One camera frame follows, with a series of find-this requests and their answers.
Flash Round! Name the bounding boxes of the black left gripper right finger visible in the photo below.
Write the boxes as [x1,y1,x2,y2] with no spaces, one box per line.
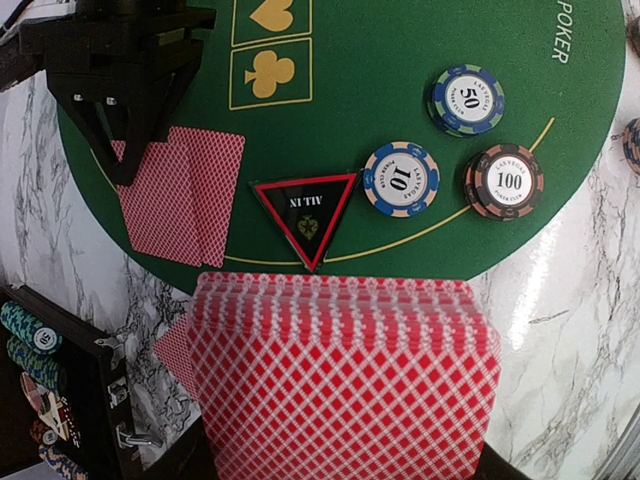
[479,444,531,480]

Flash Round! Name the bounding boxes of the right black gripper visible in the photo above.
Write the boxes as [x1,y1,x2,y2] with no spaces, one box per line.
[17,1,216,186]

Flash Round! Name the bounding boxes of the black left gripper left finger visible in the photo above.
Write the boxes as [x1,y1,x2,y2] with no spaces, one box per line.
[141,427,215,480]

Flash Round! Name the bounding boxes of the dropped red card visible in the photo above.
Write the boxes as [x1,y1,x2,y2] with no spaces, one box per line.
[154,325,197,399]

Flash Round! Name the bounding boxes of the red back card deck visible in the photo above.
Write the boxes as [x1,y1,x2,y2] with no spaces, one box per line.
[187,272,501,479]

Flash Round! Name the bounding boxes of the blue white chip stack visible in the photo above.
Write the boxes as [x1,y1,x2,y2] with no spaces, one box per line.
[622,118,640,175]

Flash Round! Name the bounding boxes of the black poker chip case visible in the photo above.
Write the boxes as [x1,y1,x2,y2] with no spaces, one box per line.
[1,286,143,479]

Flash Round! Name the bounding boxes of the blue tan chip row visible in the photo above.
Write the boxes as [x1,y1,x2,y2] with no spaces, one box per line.
[38,445,89,480]

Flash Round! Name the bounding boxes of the brown 100 chip stack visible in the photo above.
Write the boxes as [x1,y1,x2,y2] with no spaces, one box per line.
[30,419,59,447]

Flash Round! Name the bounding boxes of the boxed playing card deck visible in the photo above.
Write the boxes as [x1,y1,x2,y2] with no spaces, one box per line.
[20,373,81,448]

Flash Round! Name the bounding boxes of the dark green chip row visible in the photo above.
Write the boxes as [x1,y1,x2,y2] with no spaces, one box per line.
[6,336,67,395]

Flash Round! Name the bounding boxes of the teal 50 chip row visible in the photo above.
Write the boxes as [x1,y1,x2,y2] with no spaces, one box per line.
[1,301,63,355]

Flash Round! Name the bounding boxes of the black red triangle marker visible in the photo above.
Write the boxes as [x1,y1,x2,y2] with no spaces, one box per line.
[252,173,359,273]

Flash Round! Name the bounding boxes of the round green poker mat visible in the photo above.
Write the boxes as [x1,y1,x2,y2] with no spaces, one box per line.
[55,0,628,296]

